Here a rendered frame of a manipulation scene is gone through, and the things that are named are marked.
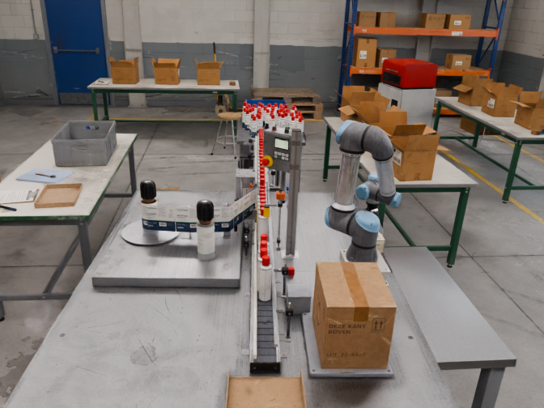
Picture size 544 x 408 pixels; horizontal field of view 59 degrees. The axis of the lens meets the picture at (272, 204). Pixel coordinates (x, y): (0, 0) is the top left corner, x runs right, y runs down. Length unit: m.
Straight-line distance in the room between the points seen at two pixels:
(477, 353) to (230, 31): 8.35
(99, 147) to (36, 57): 6.47
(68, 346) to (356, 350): 1.08
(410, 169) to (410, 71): 3.86
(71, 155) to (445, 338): 3.01
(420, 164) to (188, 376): 2.65
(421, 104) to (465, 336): 5.93
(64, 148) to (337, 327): 2.86
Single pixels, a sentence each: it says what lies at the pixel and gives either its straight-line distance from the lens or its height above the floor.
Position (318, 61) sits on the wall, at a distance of 9.94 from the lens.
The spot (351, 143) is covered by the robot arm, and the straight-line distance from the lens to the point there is 2.18.
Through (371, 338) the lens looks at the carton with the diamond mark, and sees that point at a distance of 1.79.
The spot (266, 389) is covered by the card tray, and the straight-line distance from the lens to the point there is 1.78.
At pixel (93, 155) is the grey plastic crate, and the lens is 4.03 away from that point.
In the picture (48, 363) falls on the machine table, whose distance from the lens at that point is 2.01.
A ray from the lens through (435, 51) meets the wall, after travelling 10.62.
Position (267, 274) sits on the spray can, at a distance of 2.02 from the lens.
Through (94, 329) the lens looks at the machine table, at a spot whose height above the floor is 0.83.
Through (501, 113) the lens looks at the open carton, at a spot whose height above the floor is 0.82.
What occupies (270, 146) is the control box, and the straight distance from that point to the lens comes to 2.37.
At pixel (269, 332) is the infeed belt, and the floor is 0.88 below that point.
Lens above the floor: 2.08
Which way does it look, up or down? 23 degrees down
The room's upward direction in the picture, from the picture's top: 2 degrees clockwise
